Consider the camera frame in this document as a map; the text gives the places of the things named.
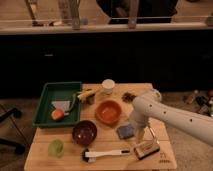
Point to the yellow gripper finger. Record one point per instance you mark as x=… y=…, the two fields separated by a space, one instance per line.
x=139 y=134

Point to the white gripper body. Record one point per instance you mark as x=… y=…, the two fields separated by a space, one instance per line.
x=138 y=120

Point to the blue sponge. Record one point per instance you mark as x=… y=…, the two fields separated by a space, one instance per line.
x=125 y=131

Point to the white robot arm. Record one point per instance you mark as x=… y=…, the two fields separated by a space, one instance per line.
x=149 y=104

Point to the orange bowl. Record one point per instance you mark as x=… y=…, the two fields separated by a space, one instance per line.
x=108 y=112

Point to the metal fork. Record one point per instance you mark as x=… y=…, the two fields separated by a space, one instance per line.
x=152 y=133

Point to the wooden block brush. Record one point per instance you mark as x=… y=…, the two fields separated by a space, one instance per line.
x=146 y=148

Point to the dark brown grape bunch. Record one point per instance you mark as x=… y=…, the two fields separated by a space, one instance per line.
x=128 y=97

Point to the white paper cup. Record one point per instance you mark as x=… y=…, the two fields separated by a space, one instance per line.
x=108 y=86

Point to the white dish brush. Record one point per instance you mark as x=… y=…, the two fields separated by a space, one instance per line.
x=90 y=156

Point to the grey cloth piece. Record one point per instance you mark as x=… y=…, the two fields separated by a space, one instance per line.
x=63 y=105

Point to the orange toy carrot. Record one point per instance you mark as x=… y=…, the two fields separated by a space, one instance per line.
x=57 y=115

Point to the small green cup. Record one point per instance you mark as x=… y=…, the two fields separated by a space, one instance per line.
x=56 y=148

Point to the green plastic tray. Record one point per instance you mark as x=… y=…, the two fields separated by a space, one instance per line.
x=58 y=95

